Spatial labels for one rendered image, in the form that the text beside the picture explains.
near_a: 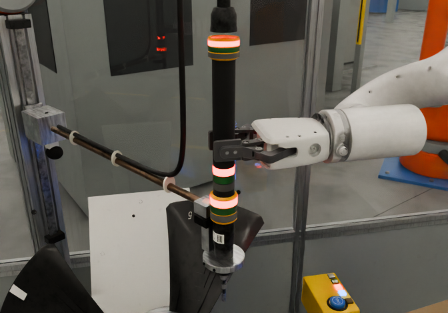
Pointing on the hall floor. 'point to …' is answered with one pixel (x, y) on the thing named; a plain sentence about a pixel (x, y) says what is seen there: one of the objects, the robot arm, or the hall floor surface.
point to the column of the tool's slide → (18, 99)
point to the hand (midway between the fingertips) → (224, 145)
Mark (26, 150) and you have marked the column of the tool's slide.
